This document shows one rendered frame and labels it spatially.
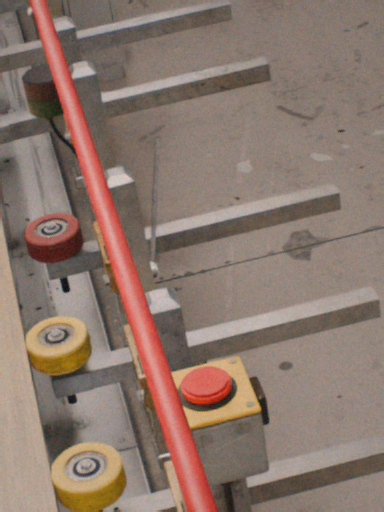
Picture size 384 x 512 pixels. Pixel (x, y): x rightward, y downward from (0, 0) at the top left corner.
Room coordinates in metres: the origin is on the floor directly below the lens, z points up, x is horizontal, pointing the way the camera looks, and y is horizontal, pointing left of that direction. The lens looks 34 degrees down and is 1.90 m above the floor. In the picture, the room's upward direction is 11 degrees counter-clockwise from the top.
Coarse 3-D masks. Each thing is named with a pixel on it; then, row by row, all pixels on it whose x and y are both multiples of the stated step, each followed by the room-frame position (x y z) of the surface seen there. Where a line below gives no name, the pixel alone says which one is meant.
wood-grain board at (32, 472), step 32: (0, 224) 1.65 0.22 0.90; (0, 256) 1.56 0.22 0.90; (0, 288) 1.48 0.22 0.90; (0, 320) 1.41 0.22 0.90; (0, 352) 1.34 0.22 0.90; (0, 384) 1.28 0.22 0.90; (32, 384) 1.27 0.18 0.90; (0, 416) 1.22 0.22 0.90; (32, 416) 1.21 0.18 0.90; (0, 448) 1.16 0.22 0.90; (32, 448) 1.15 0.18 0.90; (0, 480) 1.11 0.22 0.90; (32, 480) 1.10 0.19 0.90
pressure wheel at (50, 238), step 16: (32, 224) 1.62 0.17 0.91; (48, 224) 1.60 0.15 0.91; (64, 224) 1.61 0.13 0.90; (32, 240) 1.58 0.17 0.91; (48, 240) 1.57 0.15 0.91; (64, 240) 1.57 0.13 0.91; (80, 240) 1.59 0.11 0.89; (32, 256) 1.58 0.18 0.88; (48, 256) 1.56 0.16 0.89; (64, 256) 1.56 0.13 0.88; (64, 288) 1.60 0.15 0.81
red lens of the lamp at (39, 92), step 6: (24, 84) 1.55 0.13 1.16; (30, 84) 1.54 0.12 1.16; (36, 84) 1.54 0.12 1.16; (42, 84) 1.54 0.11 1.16; (48, 84) 1.54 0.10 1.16; (54, 84) 1.54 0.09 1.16; (24, 90) 1.56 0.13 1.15; (30, 90) 1.54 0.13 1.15; (36, 90) 1.54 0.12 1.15; (42, 90) 1.54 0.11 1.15; (48, 90) 1.53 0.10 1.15; (54, 90) 1.54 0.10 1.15; (30, 96) 1.55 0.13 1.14; (36, 96) 1.54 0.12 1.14; (42, 96) 1.54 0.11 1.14; (48, 96) 1.54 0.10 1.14; (54, 96) 1.54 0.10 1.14
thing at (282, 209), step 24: (312, 192) 1.64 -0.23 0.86; (336, 192) 1.63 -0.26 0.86; (192, 216) 1.63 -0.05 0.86; (216, 216) 1.62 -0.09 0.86; (240, 216) 1.61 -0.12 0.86; (264, 216) 1.62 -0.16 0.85; (288, 216) 1.62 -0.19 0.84; (96, 240) 1.62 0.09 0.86; (168, 240) 1.60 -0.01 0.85; (192, 240) 1.60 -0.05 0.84; (48, 264) 1.58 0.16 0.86; (72, 264) 1.59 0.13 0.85; (96, 264) 1.59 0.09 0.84
